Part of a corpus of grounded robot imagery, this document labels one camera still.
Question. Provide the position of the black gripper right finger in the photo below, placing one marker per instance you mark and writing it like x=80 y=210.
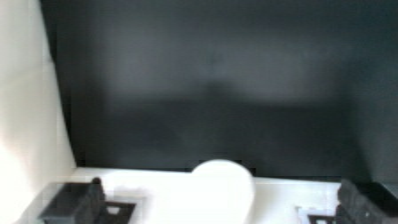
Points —
x=368 y=205

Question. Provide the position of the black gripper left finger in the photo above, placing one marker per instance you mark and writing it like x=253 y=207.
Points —
x=80 y=207

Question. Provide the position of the white front drawer tray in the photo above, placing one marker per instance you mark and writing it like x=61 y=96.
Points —
x=215 y=196

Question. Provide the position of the white drawer cabinet box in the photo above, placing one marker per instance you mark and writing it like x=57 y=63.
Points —
x=36 y=157

